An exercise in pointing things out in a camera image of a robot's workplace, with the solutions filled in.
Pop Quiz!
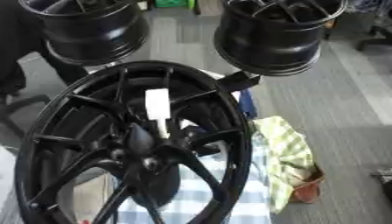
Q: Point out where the white pin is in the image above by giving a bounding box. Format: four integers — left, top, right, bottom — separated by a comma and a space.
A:
143, 88, 173, 139

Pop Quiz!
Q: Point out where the black wheel rim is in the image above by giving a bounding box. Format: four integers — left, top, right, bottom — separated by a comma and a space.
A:
17, 0, 152, 67
213, 0, 349, 77

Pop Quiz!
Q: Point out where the black spoked wheel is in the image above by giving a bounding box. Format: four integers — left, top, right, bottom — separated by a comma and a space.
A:
13, 59, 256, 224

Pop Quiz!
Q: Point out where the green box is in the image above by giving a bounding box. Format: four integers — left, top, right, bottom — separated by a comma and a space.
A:
153, 0, 196, 9

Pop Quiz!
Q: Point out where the black wheel stand bracket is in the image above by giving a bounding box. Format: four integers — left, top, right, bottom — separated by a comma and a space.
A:
215, 70, 263, 93

